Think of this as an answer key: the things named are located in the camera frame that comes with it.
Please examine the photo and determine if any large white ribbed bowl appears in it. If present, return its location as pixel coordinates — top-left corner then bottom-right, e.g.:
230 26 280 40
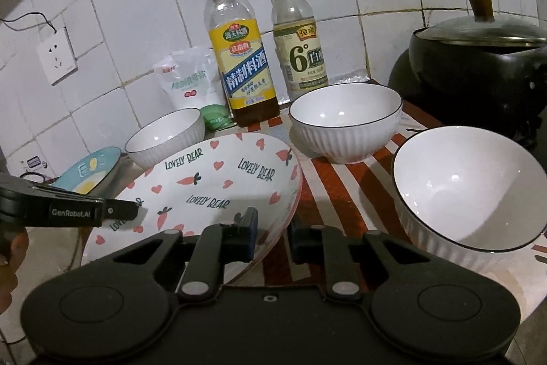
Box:
392 126 547 267

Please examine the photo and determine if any clear vinegar bottle yellow cap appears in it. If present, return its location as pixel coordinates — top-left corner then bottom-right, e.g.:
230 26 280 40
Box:
267 0 330 101

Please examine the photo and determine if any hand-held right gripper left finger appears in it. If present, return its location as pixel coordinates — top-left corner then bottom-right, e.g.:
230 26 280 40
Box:
113 208 259 302

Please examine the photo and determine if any white salt bag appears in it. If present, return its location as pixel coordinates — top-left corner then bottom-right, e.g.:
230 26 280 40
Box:
152 45 227 113

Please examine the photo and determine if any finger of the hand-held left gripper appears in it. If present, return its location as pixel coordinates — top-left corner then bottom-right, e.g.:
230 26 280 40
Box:
103 198 138 221

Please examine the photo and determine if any white wall socket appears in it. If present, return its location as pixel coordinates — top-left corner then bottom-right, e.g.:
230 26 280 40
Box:
35 27 79 86

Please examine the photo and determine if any cooking wine bottle yellow label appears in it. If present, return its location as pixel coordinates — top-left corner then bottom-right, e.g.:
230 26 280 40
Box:
204 0 280 127

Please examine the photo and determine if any green packet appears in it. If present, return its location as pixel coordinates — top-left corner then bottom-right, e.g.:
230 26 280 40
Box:
201 103 234 131

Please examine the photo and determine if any thin black wall cable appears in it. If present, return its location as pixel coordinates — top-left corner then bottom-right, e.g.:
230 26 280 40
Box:
0 11 58 34

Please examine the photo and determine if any person's left hand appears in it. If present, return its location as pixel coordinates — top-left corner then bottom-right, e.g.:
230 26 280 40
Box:
0 227 29 312

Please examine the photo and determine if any white plate with carrot print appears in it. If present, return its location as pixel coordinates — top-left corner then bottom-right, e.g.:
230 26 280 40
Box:
80 133 303 284

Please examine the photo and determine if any black wok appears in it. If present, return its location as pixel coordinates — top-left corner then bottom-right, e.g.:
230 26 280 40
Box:
408 27 547 122

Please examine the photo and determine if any striped table cloth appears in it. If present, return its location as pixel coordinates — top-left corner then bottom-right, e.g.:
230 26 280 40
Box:
43 78 547 289

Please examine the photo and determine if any glass wok lid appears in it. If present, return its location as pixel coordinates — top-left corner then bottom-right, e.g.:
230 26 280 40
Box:
412 0 547 49

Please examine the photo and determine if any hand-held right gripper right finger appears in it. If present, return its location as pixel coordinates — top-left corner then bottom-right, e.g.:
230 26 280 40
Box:
287 217 431 306

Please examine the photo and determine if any small white ribbed bowl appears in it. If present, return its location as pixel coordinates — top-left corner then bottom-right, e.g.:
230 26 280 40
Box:
125 107 206 169

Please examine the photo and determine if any blue plate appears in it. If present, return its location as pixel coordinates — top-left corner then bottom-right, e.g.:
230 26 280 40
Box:
50 146 124 197

